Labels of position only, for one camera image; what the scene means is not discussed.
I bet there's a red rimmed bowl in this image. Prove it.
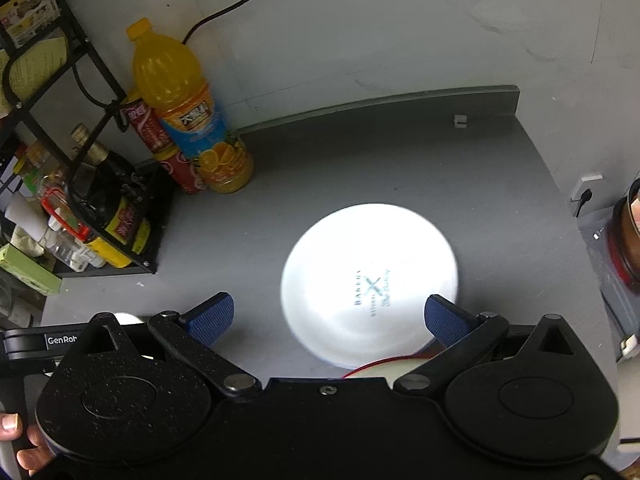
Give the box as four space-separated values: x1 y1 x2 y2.
344 356 430 384

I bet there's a white plate with blue logo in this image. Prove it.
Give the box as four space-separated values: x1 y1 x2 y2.
280 204 459 370

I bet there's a person's left hand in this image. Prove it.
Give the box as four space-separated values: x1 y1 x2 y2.
0 410 54 476

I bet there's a green box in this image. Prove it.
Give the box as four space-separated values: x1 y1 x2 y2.
0 244 62 296

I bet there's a red drink can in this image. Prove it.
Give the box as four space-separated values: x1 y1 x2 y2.
122 88 206 195

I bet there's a copper coloured pot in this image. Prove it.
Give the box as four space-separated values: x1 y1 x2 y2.
608 179 639 295

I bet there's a small white clip on counter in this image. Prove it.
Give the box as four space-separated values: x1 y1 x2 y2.
454 114 468 129

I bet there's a black metal spice rack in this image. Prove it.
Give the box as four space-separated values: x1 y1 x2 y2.
1 0 179 275

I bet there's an orange juice bottle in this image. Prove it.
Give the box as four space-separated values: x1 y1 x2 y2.
127 18 254 194

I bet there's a white wall socket with plug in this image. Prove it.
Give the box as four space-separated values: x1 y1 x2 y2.
568 172 603 218

